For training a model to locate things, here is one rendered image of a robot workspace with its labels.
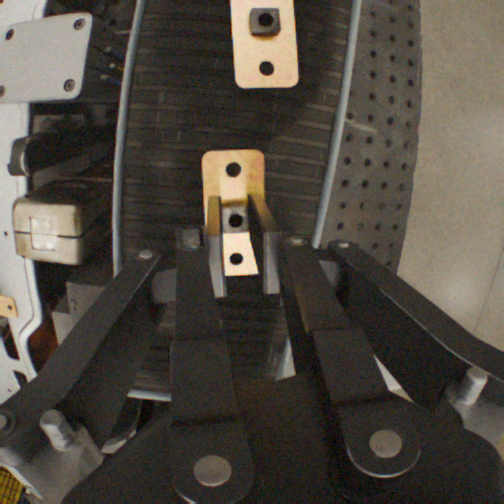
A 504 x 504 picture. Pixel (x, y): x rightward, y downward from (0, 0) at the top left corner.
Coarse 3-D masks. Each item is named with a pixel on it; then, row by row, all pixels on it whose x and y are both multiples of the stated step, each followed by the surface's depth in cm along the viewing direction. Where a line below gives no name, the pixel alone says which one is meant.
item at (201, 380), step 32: (192, 256) 12; (192, 288) 10; (192, 320) 8; (192, 352) 6; (224, 352) 6; (192, 384) 6; (224, 384) 6; (192, 416) 5; (224, 416) 5; (192, 448) 4; (224, 448) 4; (192, 480) 4; (224, 480) 4
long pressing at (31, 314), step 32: (32, 0) 24; (0, 32) 24; (0, 128) 30; (32, 128) 31; (0, 160) 31; (0, 192) 33; (0, 224) 34; (0, 256) 36; (0, 288) 38; (32, 288) 38; (32, 320) 40; (0, 352) 42; (32, 352) 44; (0, 384) 45
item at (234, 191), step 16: (208, 160) 19; (224, 160) 19; (240, 160) 19; (256, 160) 20; (208, 176) 20; (224, 176) 20; (240, 176) 20; (256, 176) 20; (208, 192) 20; (224, 192) 20; (240, 192) 20; (256, 192) 20; (224, 208) 20; (240, 208) 20; (224, 224) 20; (240, 224) 20; (224, 240) 21; (240, 240) 21; (224, 256) 22; (240, 272) 22; (256, 272) 23
